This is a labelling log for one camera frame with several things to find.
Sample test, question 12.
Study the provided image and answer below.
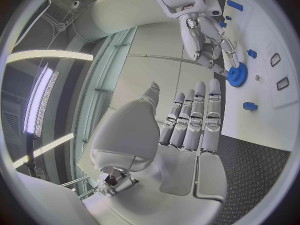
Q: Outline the long blue block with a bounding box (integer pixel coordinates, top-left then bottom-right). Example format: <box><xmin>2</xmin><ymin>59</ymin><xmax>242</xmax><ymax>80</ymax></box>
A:
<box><xmin>226</xmin><ymin>0</ymin><xmax>244</xmax><ymax>12</ymax></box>

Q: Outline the white task board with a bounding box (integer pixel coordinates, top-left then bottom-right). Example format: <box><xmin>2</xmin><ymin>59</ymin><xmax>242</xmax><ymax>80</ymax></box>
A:
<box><xmin>220</xmin><ymin>0</ymin><xmax>295</xmax><ymax>153</ymax></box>

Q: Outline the white cable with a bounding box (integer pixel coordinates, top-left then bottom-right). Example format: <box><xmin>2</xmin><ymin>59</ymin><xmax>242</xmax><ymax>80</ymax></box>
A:
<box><xmin>69</xmin><ymin>19</ymin><xmax>100</xmax><ymax>43</ymax></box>

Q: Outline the black lamp stand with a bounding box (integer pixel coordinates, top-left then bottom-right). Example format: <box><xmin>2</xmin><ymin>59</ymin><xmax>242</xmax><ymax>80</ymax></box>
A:
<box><xmin>23</xmin><ymin>132</ymin><xmax>44</xmax><ymax>179</ymax></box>

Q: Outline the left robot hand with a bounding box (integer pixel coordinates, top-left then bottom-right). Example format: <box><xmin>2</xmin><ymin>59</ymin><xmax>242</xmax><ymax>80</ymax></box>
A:
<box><xmin>81</xmin><ymin>78</ymin><xmax>229</xmax><ymax>225</ymax></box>

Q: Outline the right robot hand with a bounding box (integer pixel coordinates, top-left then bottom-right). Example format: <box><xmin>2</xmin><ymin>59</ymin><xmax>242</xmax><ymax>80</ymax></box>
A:
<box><xmin>178</xmin><ymin>12</ymin><xmax>242</xmax><ymax>79</ymax></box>

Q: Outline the blue gear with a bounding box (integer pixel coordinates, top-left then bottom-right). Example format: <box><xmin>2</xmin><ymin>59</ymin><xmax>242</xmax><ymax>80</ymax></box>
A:
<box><xmin>226</xmin><ymin>61</ymin><xmax>249</xmax><ymax>89</ymax></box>

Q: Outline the glowing light bar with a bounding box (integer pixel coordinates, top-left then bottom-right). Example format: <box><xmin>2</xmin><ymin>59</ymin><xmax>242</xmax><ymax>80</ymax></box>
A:
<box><xmin>22</xmin><ymin>62</ymin><xmax>61</xmax><ymax>138</ymax></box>

